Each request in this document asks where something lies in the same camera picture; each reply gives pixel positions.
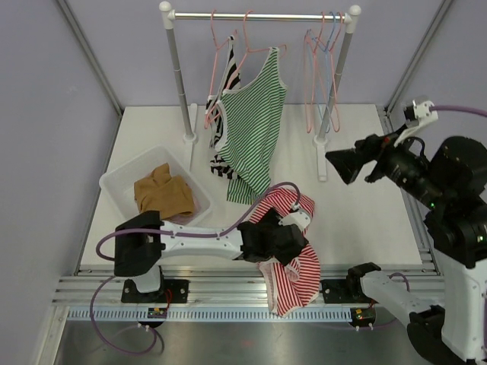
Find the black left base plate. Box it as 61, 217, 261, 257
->
121, 278, 189, 304

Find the green white striped tank top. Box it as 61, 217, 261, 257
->
215, 47, 288, 205

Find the light blue wire hanger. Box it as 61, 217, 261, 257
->
307, 11, 342, 135

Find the white slotted cable duct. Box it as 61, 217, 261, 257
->
68, 306, 352, 322

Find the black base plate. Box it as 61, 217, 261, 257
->
121, 278, 189, 304
320, 279, 371, 304

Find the pink wire hanger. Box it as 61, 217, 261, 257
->
325, 11, 344, 132

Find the pink mauve tank top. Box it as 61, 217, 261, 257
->
170, 196, 201, 225

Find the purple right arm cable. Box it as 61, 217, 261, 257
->
431, 105, 487, 118

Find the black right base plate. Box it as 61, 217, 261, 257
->
320, 279, 371, 304

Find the aluminium mounting rail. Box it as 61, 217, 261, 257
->
51, 264, 444, 309

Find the white plastic basket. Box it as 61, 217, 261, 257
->
99, 144, 213, 226

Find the tan brown tank top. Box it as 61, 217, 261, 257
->
134, 163, 196, 219

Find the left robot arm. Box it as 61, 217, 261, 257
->
114, 208, 311, 303

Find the black white striped tank top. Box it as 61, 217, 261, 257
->
205, 35, 240, 180

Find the white clothes rack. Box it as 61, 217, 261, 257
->
159, 1, 361, 183

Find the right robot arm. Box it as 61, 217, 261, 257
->
326, 134, 486, 364

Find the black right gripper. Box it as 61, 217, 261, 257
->
326, 120, 449, 206

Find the pink hanger under black top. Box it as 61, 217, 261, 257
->
204, 8, 238, 129

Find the red white striped tank top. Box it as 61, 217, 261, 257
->
237, 187, 320, 317

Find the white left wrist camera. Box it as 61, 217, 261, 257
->
279, 204, 311, 232

